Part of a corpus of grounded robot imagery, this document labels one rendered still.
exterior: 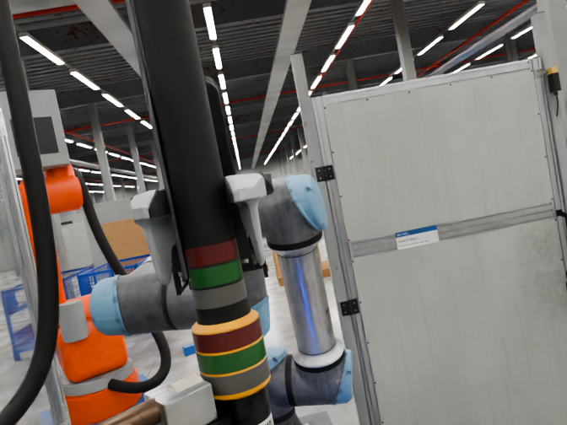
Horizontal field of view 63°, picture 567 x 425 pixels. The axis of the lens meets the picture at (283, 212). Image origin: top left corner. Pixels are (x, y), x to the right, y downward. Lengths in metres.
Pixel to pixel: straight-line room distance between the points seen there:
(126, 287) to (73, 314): 3.52
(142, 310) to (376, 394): 1.87
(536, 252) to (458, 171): 0.54
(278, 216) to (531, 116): 1.80
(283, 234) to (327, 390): 0.37
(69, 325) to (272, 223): 3.35
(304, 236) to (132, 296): 0.41
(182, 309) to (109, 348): 3.72
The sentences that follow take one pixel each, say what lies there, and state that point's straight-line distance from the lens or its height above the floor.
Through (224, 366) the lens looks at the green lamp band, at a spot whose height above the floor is 1.53.
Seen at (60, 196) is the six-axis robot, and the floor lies 1.90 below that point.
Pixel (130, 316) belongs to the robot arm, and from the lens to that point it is 0.59.
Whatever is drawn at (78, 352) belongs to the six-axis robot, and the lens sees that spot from 4.24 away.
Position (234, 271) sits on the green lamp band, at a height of 1.58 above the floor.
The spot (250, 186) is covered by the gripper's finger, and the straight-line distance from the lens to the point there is 0.26.
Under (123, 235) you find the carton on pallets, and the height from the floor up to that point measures 1.33.
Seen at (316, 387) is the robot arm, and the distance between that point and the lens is 1.08.
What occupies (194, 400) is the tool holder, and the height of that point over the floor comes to 1.51.
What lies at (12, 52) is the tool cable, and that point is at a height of 1.71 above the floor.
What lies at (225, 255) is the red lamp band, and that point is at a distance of 0.28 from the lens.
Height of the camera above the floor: 1.62
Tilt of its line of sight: 3 degrees down
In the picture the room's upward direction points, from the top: 11 degrees counter-clockwise
